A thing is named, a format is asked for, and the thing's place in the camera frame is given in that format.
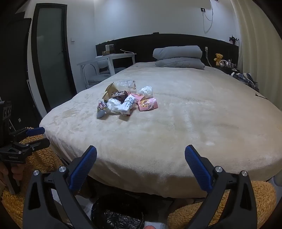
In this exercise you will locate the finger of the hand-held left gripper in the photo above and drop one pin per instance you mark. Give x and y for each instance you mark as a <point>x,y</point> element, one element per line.
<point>37,144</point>
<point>35,131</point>

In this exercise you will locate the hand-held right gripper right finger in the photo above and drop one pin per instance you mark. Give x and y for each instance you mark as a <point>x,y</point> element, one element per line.
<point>198,169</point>

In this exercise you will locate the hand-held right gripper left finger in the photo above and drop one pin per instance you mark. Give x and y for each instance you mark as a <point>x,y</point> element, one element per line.
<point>83,169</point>

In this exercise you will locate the black trash bin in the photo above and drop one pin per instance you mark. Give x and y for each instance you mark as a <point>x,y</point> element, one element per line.
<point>119,215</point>

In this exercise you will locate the white packet with black band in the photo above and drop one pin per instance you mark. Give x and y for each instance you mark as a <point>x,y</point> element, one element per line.
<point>127,106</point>

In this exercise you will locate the brown snack packet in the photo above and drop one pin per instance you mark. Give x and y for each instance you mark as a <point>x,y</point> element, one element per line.
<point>120,96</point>

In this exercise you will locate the pink cookie box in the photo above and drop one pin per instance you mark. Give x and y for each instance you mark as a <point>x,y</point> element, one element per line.
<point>147,105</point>

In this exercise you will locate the small pink box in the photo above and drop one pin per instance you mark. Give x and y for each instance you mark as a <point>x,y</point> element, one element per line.
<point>137,97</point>

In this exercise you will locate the person's left hand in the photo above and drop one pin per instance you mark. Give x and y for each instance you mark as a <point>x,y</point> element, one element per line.
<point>18,172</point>

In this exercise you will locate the person's left fuzzy brown leg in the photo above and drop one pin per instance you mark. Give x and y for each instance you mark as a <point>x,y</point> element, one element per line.
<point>44,159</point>

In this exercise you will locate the person's fuzzy brown leg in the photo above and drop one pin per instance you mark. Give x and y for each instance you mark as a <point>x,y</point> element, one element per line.
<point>182,217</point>
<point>44,159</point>

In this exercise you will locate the person's right fuzzy brown leg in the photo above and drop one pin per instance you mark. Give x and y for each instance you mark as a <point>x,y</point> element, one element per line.
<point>182,217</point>

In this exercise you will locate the white crumpled tissue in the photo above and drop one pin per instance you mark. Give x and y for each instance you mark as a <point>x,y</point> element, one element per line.
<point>113,105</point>

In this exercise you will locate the frosted glass door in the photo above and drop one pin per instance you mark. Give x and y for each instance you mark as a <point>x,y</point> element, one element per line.
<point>52,55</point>

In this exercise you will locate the white chair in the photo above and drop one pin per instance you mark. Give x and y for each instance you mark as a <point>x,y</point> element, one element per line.
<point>94,78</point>

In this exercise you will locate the beige paper bag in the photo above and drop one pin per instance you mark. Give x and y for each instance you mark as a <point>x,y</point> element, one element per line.
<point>110,89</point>

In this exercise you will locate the white crumpled plastic bag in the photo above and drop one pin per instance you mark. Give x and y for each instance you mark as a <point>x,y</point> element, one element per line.
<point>145,91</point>

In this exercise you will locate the clear plastic bag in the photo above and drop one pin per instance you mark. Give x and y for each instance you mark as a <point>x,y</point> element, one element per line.
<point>126,84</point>

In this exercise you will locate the dark patterned cloth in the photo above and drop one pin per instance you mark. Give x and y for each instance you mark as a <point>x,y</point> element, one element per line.
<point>244,78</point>

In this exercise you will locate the white desk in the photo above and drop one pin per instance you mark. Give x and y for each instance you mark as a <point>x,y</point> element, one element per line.
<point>110,57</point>

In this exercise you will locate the grey pillow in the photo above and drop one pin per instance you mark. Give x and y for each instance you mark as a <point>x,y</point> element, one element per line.
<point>180,63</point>

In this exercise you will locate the white headphones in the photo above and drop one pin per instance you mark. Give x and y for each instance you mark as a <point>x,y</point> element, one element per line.
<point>224,63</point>

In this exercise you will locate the brown teddy bear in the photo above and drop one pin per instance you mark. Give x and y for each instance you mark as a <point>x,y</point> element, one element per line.
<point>218,57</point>

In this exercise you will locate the grey folded quilt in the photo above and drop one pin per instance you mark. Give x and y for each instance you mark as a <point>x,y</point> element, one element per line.
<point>176,52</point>

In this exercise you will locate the black headboard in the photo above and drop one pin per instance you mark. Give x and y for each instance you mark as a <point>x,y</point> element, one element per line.
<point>143,47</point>

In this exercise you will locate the black plant ornament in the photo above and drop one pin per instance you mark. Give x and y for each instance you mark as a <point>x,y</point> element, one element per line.
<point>233,39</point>

